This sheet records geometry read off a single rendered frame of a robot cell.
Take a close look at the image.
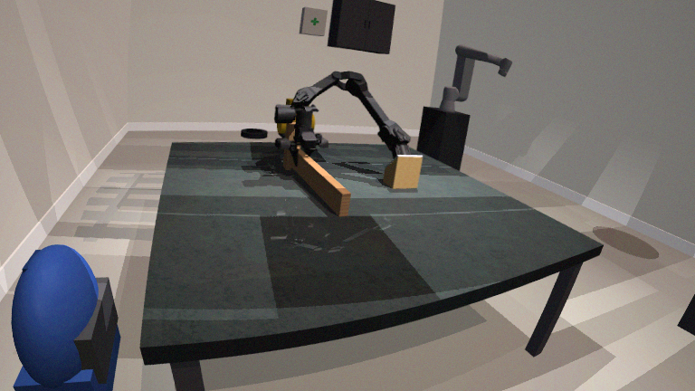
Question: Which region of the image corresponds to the wooden post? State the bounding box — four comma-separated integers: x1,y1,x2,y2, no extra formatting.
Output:
283,121,296,170

